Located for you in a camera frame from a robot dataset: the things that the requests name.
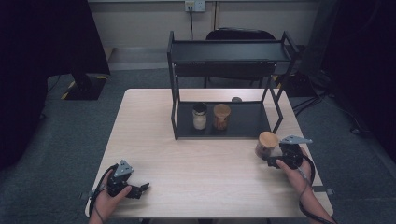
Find glass jar with black lid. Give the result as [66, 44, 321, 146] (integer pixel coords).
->
[191, 102, 208, 131]

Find black chair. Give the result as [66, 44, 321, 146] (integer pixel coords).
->
[204, 27, 276, 90]

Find black floor box yellow stripes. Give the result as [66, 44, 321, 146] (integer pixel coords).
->
[273, 72, 316, 98]

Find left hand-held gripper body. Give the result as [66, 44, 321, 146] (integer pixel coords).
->
[106, 159, 134, 198]

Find person's left hand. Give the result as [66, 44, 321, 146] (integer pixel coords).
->
[92, 169, 134, 219]

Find white wall outlet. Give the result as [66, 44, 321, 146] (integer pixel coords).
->
[184, 0, 206, 13]

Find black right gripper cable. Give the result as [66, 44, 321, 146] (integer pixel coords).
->
[295, 153, 338, 224]

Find dark curtain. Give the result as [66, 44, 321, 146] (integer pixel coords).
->
[298, 0, 396, 155]
[0, 0, 111, 172]

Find grey table edge bracket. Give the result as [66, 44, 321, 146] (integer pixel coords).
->
[78, 190, 95, 201]
[312, 185, 336, 196]

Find wooden-lid jar with orange contents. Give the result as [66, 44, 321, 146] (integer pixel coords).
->
[213, 103, 232, 131]

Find black stand base yellow stripes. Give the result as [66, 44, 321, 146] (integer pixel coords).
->
[60, 73, 109, 101]

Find beige wall conduit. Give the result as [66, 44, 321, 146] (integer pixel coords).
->
[212, 1, 219, 31]

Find black floor cables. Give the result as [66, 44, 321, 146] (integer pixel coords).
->
[291, 88, 372, 136]

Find black outlet power cable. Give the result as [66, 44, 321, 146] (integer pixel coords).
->
[188, 5, 194, 41]

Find black metal shelf rack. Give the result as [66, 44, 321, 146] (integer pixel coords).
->
[166, 30, 301, 141]

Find wooden-lid jar with dark contents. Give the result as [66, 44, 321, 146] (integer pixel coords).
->
[255, 131, 280, 161]

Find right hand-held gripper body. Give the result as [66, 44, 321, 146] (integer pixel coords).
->
[276, 134, 313, 171]

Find person's right hand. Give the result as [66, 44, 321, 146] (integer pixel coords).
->
[275, 147, 312, 195]

